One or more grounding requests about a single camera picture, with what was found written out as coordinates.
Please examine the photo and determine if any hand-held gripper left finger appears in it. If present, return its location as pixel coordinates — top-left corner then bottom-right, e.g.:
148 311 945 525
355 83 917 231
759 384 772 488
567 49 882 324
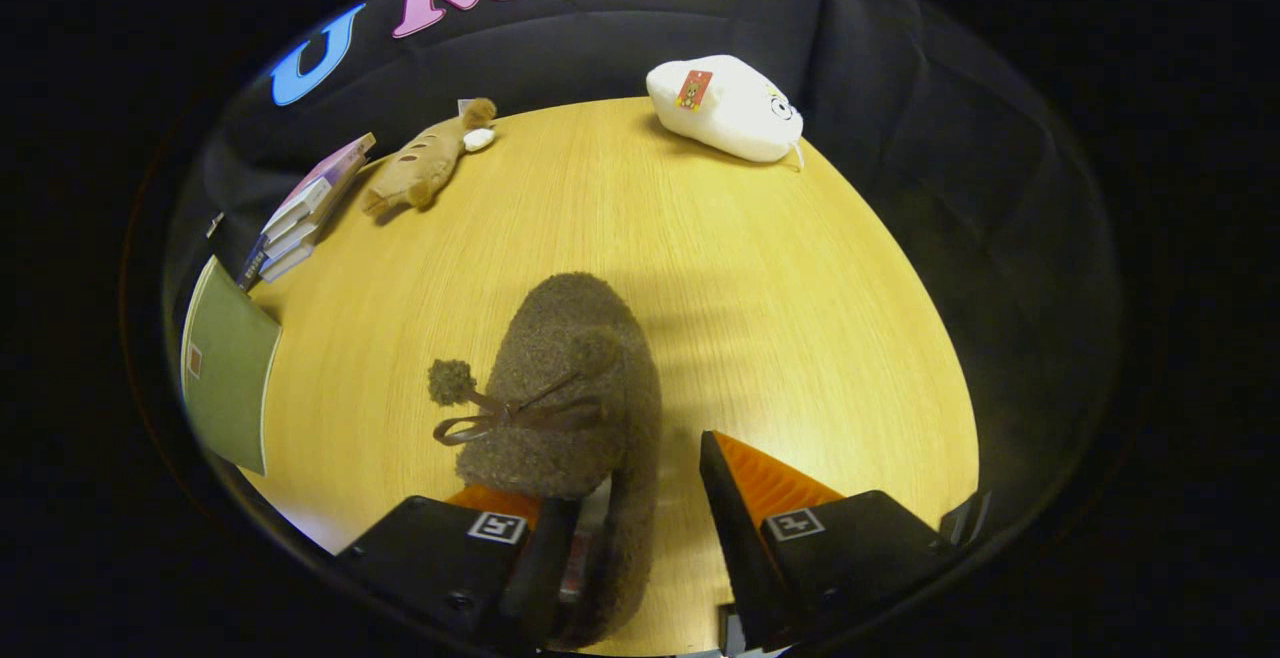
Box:
335 483 583 654

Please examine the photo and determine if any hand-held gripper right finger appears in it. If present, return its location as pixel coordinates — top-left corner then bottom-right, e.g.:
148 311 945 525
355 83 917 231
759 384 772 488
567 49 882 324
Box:
698 430 951 654

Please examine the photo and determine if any brown fuzzy shoe with bow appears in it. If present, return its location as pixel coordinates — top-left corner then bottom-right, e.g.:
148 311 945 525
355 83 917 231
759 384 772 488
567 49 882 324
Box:
428 272 664 651

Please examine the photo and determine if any green fabric storage box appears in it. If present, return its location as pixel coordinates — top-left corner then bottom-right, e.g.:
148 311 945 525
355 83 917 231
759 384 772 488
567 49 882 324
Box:
180 255 284 477

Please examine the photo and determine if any blue book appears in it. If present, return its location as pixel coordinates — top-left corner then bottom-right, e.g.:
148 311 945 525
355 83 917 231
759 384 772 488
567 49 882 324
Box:
238 234 317 286

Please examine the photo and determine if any white book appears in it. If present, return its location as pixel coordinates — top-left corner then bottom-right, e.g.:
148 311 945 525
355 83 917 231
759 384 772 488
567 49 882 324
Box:
262 206 333 251
258 226 321 269

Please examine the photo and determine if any brown plush toy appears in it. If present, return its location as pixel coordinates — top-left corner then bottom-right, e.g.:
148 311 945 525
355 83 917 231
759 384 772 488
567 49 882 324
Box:
360 98 498 219

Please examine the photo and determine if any white plush toy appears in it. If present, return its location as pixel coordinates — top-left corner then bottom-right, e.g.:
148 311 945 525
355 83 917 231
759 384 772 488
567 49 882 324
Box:
646 55 804 171

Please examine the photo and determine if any pink book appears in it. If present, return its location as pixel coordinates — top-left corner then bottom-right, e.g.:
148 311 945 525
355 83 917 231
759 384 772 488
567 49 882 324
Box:
262 133 377 235

